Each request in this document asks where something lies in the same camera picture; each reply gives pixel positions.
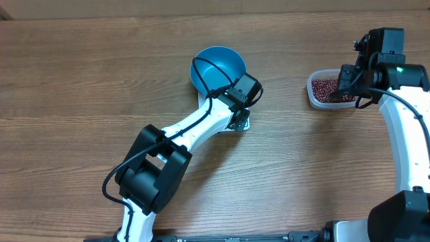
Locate blue bowl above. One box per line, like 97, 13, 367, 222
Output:
190, 46, 247, 97

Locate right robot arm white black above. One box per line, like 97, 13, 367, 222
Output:
329, 28, 429, 241

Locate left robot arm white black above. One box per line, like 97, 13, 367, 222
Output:
114, 73, 263, 241

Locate white kitchen scale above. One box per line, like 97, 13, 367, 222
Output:
198, 92, 251, 132

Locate clear plastic container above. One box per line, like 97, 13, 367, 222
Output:
306, 69, 356, 110

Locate red beans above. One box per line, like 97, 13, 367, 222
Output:
311, 79, 355, 103

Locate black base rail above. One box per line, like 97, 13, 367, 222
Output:
83, 230, 333, 242

